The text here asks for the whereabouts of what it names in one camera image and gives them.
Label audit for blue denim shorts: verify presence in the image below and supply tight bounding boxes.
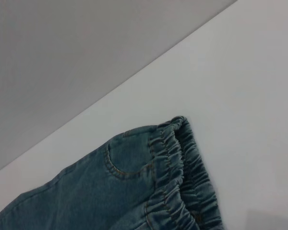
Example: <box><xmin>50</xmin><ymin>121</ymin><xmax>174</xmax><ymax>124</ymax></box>
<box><xmin>14</xmin><ymin>115</ymin><xmax>219</xmax><ymax>230</ymax></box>

